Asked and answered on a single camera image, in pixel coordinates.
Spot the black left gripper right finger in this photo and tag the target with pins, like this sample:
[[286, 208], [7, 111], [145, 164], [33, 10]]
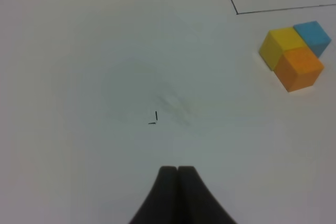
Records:
[[196, 202]]

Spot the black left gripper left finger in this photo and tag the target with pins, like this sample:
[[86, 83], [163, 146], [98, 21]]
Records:
[[159, 205]]

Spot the orange cube block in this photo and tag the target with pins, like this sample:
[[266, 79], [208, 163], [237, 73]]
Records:
[[298, 68]]

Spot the yellow cube block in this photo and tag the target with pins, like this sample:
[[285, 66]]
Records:
[[278, 41]]

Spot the blue cube block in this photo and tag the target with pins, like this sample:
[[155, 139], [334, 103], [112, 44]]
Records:
[[314, 36]]

